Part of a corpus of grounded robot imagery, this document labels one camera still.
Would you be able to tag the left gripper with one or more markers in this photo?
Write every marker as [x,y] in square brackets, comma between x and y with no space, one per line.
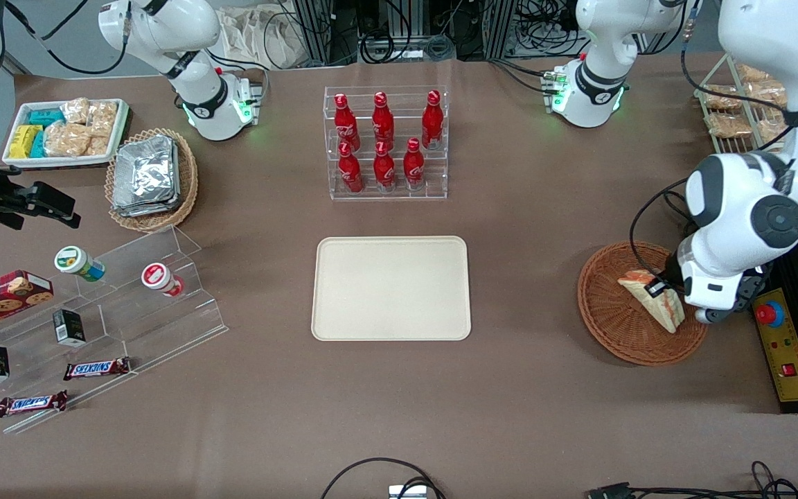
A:
[668,280]

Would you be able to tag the triangular sandwich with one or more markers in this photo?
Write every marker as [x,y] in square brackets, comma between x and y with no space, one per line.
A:
[655,308]

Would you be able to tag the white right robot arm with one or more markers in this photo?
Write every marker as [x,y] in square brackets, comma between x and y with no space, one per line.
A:
[163,28]

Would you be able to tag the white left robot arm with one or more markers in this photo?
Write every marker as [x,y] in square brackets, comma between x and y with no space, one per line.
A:
[773,41]

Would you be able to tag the white rectangular snack tray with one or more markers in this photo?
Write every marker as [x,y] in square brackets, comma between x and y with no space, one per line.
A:
[18,163]

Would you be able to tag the brown round wicker basket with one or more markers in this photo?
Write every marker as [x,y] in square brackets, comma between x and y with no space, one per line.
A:
[614,326]

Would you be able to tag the light wicker oval basket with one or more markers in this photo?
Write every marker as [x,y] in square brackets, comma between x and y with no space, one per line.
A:
[188,180]

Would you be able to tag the cream rectangular plastic tray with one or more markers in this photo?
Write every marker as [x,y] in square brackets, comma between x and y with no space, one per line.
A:
[391,287]

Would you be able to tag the green sunflower lid cup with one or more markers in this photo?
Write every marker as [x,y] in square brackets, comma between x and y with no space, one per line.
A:
[72,260]

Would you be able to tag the teal snack pack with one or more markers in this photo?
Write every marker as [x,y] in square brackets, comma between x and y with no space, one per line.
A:
[46,117]
[38,144]

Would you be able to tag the yellow snack pack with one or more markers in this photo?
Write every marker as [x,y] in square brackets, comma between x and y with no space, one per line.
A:
[25,141]

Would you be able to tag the clear rice cracker pack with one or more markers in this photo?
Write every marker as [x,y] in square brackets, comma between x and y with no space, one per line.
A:
[75,111]
[98,145]
[102,118]
[66,140]

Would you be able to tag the red emergency stop button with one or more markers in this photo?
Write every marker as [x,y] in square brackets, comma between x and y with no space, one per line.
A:
[770,314]

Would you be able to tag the foil wrapped pack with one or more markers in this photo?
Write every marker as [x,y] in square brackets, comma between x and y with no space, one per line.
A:
[176,201]
[144,173]

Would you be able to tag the red lid yogurt cup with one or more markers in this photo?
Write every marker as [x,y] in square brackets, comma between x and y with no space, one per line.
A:
[156,276]

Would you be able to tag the yellow control panel box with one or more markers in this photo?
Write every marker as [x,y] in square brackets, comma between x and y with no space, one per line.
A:
[790,346]

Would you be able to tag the brown bread pack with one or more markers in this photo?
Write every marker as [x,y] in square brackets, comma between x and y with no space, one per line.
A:
[723,97]
[765,93]
[770,132]
[728,125]
[752,73]

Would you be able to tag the Snickers chocolate bar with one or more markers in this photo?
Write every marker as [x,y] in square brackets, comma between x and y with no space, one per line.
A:
[98,369]
[32,403]

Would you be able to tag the clear acrylic stepped display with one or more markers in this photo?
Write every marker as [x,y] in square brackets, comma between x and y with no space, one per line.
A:
[163,326]

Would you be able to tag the clear acrylic bottle rack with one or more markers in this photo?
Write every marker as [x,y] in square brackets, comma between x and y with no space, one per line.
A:
[433,190]

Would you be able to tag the red Coca-Cola bottle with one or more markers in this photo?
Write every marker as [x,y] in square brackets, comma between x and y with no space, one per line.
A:
[350,172]
[382,119]
[345,121]
[384,170]
[413,166]
[432,121]

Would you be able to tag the beige cloth bag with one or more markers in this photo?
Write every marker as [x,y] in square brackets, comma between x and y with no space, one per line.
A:
[260,34]

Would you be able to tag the small silver device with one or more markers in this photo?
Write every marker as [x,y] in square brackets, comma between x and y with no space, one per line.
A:
[407,493]

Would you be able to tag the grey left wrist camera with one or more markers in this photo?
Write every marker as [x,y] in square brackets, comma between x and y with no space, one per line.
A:
[711,315]

